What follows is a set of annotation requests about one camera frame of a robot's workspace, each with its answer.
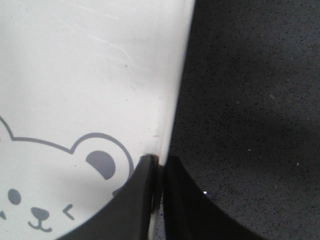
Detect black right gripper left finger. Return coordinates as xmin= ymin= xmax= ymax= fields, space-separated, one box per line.
xmin=60 ymin=154 xmax=158 ymax=240

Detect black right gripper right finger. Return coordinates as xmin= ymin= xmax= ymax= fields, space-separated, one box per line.
xmin=163 ymin=156 xmax=262 ymax=240

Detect cream bear serving tray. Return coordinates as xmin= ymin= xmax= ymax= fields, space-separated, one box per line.
xmin=0 ymin=0 xmax=196 ymax=240

